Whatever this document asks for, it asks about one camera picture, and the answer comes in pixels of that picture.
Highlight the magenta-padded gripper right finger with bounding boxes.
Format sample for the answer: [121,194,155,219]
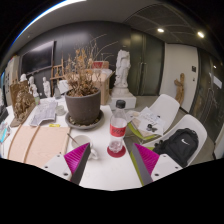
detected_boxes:
[132,142,183,186]

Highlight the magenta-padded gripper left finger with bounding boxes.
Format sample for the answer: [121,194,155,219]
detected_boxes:
[41,142,92,185]

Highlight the clear bottle with red label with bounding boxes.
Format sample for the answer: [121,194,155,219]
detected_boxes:
[108,99,128,154]

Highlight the flat round red coaster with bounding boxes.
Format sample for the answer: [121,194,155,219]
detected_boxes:
[106,144,128,159]

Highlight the black backpack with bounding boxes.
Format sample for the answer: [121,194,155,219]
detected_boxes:
[153,127,200,168]

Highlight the stack of papers and books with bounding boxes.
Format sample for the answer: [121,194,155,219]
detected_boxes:
[128,106,167,138]

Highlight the light wooden board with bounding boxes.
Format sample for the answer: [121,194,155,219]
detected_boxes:
[6,124,72,168]

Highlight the dried plant in grey pot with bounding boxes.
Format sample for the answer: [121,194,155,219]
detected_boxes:
[63,34,118,126]

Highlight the printed paper sheets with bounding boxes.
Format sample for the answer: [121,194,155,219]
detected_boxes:
[29,99,59,127]

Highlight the brown carved relief sculpture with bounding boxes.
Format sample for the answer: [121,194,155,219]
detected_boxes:
[9,79,37,128]

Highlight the small white figurine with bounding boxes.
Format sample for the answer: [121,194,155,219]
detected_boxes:
[42,76,52,99]
[28,75,39,98]

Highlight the wooden figure sculpture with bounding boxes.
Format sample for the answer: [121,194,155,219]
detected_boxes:
[173,72,187,107]

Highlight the wooden easel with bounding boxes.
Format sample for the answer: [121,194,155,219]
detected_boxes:
[49,58,66,98]

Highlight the large white statue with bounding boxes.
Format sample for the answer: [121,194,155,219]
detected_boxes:
[114,49,132,89]

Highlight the black wall screen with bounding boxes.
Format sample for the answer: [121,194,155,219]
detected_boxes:
[20,40,56,76]

